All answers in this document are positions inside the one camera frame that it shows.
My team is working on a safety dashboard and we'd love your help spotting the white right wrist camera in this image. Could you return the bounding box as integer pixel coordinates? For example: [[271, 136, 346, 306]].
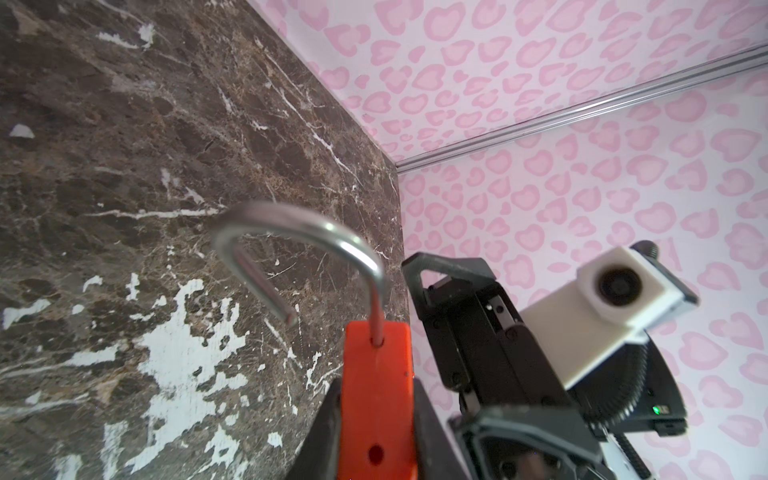
[[521, 240, 700, 390]]

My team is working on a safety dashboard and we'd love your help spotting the aluminium corner frame post left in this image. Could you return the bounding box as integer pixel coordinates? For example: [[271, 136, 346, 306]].
[[396, 45, 767, 174]]

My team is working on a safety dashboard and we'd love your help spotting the red padlock with steel shackle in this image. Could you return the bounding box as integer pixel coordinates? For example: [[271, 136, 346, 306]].
[[212, 201, 418, 479]]

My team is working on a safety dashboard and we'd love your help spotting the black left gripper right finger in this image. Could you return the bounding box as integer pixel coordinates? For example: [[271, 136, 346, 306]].
[[413, 379, 468, 480]]

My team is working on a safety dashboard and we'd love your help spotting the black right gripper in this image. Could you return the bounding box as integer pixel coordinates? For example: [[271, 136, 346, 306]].
[[401, 253, 615, 479]]

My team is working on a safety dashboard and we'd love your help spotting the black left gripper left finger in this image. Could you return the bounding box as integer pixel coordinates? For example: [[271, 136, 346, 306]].
[[286, 378, 342, 480]]

